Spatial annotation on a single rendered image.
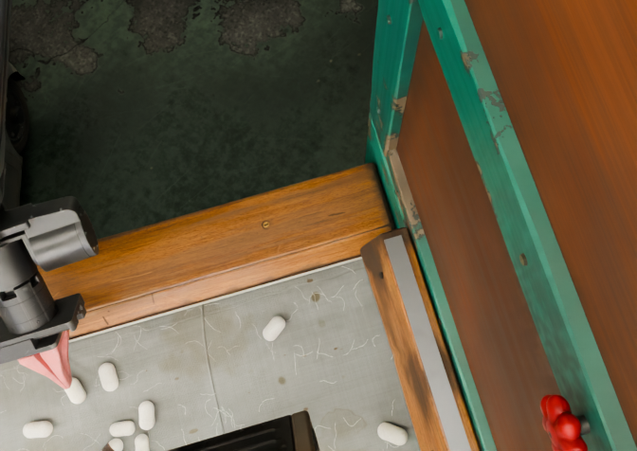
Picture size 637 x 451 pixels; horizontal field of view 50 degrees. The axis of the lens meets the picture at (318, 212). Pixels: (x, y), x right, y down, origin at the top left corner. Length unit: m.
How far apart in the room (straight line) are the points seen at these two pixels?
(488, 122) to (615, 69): 0.14
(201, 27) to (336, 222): 1.13
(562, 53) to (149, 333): 0.72
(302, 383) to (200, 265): 0.20
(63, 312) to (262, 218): 0.28
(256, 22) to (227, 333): 1.16
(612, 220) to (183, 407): 0.70
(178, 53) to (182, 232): 1.04
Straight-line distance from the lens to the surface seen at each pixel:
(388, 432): 0.90
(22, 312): 0.83
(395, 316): 0.82
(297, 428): 0.58
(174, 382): 0.94
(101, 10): 2.05
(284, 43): 1.89
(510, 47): 0.40
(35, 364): 0.86
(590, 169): 0.35
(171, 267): 0.93
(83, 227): 0.79
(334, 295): 0.92
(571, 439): 0.42
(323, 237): 0.91
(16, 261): 0.81
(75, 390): 0.96
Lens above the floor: 1.66
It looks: 75 degrees down
